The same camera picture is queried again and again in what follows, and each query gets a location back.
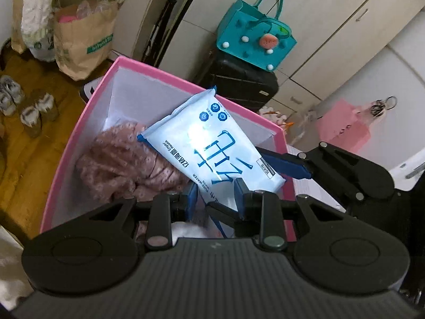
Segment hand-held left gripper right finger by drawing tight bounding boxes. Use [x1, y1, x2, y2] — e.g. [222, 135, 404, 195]
[206, 179, 347, 252]

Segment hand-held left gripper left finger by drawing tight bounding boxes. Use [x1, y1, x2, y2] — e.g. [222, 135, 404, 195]
[88, 182, 199, 252]

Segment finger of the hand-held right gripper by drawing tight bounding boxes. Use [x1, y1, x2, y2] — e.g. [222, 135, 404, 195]
[257, 142, 336, 181]

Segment white plush toy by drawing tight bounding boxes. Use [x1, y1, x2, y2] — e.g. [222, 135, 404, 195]
[171, 221, 230, 240]

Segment blue wet wipes pack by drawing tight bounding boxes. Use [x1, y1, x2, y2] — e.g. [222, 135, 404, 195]
[137, 86, 287, 240]

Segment pink floral cloth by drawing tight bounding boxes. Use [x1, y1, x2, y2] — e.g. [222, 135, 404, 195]
[76, 122, 193, 203]

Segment pink cardboard box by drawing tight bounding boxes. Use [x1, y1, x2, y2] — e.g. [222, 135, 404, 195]
[40, 56, 298, 241]

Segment striped tablecloth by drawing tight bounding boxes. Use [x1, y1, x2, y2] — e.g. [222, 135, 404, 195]
[292, 144, 349, 214]

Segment clear plastic bag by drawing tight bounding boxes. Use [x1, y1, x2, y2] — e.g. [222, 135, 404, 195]
[289, 106, 319, 147]

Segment pink shopping bag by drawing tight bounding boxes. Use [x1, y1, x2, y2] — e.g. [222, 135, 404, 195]
[315, 99, 371, 155]

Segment black suitcase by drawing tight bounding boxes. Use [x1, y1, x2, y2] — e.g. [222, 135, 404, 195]
[193, 48, 279, 114]

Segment white door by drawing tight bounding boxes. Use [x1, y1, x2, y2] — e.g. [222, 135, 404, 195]
[292, 27, 425, 193]

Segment teal handbag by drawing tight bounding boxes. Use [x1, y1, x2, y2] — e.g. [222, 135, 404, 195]
[217, 0, 297, 72]

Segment beige wardrobe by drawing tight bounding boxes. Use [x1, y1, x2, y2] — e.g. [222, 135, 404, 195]
[111, 0, 422, 114]

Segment white plastic bin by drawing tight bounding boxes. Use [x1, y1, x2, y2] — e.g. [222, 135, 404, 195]
[79, 76, 107, 104]

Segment black clothes rack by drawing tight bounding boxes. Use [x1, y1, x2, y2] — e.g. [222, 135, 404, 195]
[143, 0, 213, 67]

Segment printed bed blanket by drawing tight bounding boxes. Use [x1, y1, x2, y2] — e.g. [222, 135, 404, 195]
[0, 226, 34, 310]

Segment brown paper bag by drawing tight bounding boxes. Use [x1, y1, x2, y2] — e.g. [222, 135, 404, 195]
[53, 0, 118, 81]

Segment white sneaker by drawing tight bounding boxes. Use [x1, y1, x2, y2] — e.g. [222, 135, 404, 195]
[0, 75, 25, 103]
[0, 93, 17, 117]

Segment cream fleece robe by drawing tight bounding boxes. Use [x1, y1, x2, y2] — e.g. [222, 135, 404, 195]
[20, 0, 133, 62]

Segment metal door handle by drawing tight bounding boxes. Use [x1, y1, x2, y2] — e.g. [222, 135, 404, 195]
[405, 161, 425, 180]

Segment door hook with hair ties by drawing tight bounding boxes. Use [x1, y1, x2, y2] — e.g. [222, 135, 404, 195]
[370, 96, 397, 117]

